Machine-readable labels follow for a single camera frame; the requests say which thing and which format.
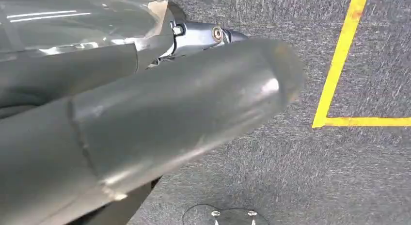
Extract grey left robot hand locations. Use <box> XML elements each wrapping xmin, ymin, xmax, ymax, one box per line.
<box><xmin>0</xmin><ymin>0</ymin><xmax>306</xmax><ymax>225</ymax></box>

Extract dark round base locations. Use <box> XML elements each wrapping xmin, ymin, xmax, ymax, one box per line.
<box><xmin>182</xmin><ymin>203</ymin><xmax>269</xmax><ymax>225</ymax></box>

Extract yellow floor tape square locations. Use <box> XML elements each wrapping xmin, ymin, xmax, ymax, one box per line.
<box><xmin>312</xmin><ymin>0</ymin><xmax>411</xmax><ymax>129</ymax></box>

